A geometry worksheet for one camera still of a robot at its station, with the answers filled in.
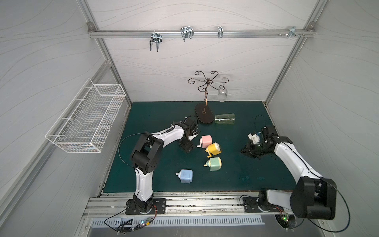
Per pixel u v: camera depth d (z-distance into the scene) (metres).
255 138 0.79
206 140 0.90
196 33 0.80
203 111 1.12
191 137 0.86
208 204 0.75
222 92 0.97
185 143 0.84
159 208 0.73
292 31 0.77
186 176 0.77
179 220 0.70
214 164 0.81
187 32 0.76
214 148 0.86
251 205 0.74
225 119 1.02
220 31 0.73
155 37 0.78
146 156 0.51
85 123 0.69
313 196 0.44
